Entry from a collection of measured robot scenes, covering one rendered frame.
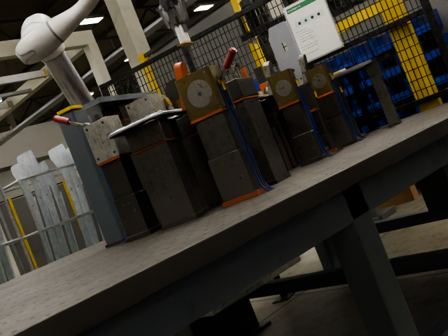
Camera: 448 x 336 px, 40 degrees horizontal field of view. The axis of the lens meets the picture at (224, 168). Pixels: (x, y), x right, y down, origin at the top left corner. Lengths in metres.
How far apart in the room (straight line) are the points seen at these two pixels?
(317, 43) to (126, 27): 7.41
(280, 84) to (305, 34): 1.03
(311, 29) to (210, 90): 1.67
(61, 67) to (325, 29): 1.32
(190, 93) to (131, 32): 8.78
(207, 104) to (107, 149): 0.35
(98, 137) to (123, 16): 8.67
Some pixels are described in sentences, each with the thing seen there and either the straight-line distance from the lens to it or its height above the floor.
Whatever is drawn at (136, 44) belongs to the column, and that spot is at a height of 3.24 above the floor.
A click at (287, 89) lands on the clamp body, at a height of 0.98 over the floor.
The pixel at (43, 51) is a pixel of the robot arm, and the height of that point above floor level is 1.48.
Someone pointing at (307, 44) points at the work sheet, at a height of 1.23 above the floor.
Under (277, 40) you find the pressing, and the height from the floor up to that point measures 1.27.
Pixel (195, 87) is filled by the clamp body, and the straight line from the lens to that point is 1.61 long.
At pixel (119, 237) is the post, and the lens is 1.96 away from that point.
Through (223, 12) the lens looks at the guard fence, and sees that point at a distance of 4.75.
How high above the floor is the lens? 0.79
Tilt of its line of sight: level
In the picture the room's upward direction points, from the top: 22 degrees counter-clockwise
